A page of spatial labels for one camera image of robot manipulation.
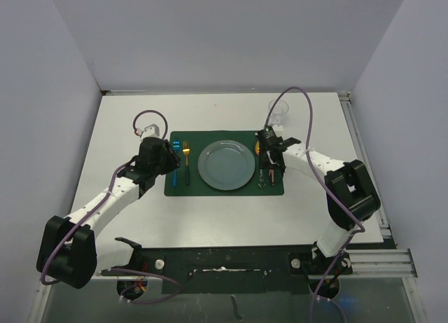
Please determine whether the clear plastic cup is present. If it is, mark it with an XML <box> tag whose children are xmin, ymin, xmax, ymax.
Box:
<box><xmin>268</xmin><ymin>99</ymin><xmax>289</xmax><ymax>125</ymax></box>

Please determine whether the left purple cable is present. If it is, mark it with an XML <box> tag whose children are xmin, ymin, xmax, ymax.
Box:
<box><xmin>39</xmin><ymin>109</ymin><xmax>183</xmax><ymax>305</ymax></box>

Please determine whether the dark green placemat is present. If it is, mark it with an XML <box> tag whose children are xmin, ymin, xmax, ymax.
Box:
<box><xmin>164</xmin><ymin>130</ymin><xmax>284</xmax><ymax>197</ymax></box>

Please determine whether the gold iridescent spoon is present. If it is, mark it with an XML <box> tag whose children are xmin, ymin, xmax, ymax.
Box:
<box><xmin>254</xmin><ymin>141</ymin><xmax>265</xmax><ymax>188</ymax></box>

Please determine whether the copper knife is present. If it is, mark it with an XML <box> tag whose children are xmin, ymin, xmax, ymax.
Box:
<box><xmin>268</xmin><ymin>169</ymin><xmax>275</xmax><ymax>186</ymax></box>

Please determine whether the purple cable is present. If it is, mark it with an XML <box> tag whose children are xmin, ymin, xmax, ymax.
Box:
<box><xmin>39</xmin><ymin>109</ymin><xmax>183</xmax><ymax>305</ymax></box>
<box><xmin>264</xmin><ymin>87</ymin><xmax>365</xmax><ymax>323</ymax></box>

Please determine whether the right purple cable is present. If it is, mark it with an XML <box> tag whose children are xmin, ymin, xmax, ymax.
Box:
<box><xmin>264</xmin><ymin>87</ymin><xmax>365</xmax><ymax>323</ymax></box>

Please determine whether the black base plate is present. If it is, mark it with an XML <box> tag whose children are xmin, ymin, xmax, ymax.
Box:
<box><xmin>102</xmin><ymin>245</ymin><xmax>353</xmax><ymax>294</ymax></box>

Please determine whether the blue plastic spoon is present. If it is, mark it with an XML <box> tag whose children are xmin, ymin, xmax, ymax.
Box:
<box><xmin>171</xmin><ymin>138</ymin><xmax>181</xmax><ymax>188</ymax></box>

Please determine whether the teal round plate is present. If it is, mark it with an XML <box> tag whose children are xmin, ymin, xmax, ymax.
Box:
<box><xmin>197</xmin><ymin>140</ymin><xmax>256</xmax><ymax>191</ymax></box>

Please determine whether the gold fork green handle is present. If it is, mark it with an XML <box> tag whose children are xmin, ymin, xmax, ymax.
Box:
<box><xmin>182</xmin><ymin>141</ymin><xmax>190</xmax><ymax>186</ymax></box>

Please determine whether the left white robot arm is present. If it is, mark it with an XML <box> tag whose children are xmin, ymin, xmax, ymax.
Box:
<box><xmin>36</xmin><ymin>137</ymin><xmax>181</xmax><ymax>289</ymax></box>

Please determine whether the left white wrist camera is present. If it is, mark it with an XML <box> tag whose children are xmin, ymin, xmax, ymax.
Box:
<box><xmin>137</xmin><ymin>124</ymin><xmax>160</xmax><ymax>139</ymax></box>

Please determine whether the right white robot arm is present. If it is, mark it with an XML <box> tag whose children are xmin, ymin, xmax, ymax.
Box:
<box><xmin>255</xmin><ymin>125</ymin><xmax>381</xmax><ymax>273</ymax></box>

